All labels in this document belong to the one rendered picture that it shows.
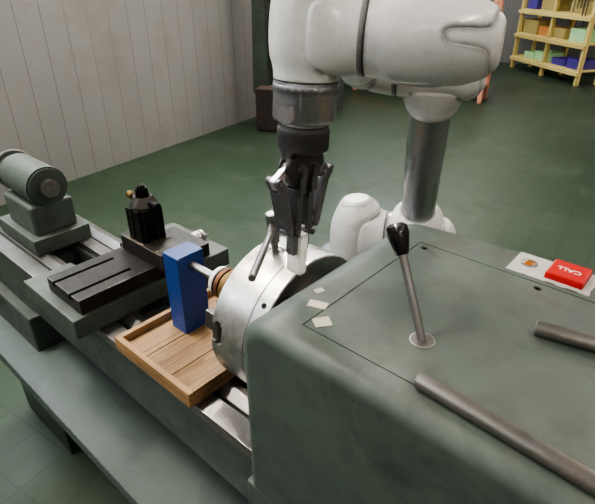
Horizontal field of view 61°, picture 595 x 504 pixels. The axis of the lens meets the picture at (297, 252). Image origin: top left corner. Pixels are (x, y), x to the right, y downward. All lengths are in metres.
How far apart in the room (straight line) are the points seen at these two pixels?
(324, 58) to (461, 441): 0.48
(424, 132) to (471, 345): 0.68
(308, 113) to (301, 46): 0.08
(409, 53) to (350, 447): 0.51
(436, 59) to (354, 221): 1.00
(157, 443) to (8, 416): 1.19
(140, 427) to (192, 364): 0.42
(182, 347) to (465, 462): 0.85
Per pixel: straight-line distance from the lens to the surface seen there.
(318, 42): 0.66
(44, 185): 1.85
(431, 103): 1.22
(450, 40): 0.64
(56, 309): 1.49
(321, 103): 0.68
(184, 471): 1.49
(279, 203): 0.72
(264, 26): 6.28
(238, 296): 0.93
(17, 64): 4.83
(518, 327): 0.80
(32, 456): 2.43
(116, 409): 1.70
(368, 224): 1.59
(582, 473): 0.61
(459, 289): 0.86
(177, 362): 1.27
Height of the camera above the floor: 1.71
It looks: 29 degrees down
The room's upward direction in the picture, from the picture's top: straight up
